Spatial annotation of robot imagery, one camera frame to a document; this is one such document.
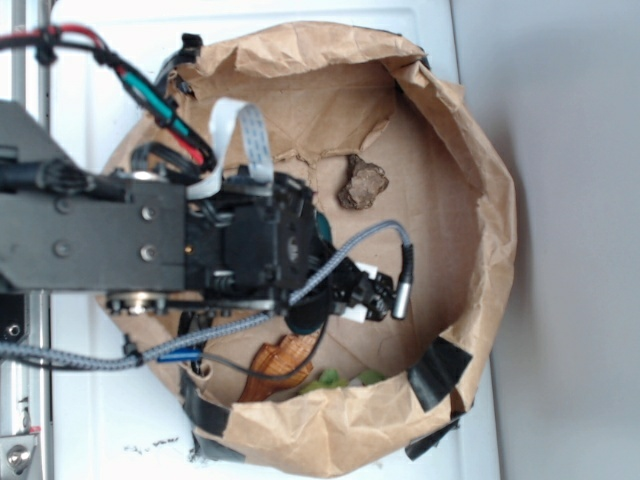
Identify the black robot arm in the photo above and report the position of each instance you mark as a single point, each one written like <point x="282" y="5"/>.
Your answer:
<point x="148" y="241"/>

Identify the brown rock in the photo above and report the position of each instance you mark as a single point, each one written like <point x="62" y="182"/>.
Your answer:
<point x="366" y="181"/>

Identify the dark green plastic pickle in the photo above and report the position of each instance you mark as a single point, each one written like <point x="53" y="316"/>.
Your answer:
<point x="312" y="309"/>

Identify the green plastic toy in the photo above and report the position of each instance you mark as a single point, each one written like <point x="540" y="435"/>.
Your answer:
<point x="331" y="379"/>

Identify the white tray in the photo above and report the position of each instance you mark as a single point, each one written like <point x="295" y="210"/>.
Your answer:
<point x="126" y="425"/>

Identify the brown paper bag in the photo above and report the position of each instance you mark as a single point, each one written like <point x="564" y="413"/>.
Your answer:
<point x="327" y="91"/>

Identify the aluminium frame rail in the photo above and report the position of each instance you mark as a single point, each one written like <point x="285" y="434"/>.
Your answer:
<point x="30" y="86"/>

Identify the black mounting plate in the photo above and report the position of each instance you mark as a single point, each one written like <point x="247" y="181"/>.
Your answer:
<point x="13" y="317"/>

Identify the orange conch shell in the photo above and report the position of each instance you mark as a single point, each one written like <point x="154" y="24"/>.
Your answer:
<point x="287" y="364"/>

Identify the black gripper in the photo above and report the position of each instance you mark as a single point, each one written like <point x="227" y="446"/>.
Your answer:
<point x="251" y="245"/>

